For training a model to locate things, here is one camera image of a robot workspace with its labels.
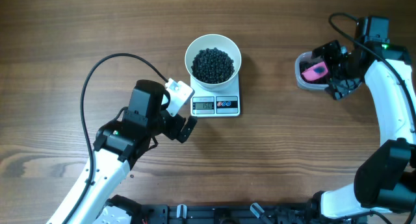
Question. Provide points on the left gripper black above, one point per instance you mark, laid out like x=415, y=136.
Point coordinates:
x=178, y=122

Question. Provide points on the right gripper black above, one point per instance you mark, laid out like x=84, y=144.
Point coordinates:
x=329, y=52

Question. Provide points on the pink scoop blue handle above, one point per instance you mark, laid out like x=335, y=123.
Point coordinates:
x=321, y=69

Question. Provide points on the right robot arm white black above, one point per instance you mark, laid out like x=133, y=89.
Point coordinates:
x=382, y=183

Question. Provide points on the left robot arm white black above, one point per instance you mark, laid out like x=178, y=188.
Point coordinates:
x=152, y=110

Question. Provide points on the white digital kitchen scale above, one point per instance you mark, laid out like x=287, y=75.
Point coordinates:
x=219, y=102

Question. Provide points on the black beans in bowl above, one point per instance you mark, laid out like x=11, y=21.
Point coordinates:
x=212, y=66

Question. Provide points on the white bowl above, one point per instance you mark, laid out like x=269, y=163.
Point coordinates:
x=211, y=41

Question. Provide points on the clear plastic container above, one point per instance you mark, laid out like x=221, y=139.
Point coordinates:
x=306, y=57

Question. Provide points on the black mounting rail base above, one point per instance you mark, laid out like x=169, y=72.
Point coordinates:
x=119, y=209

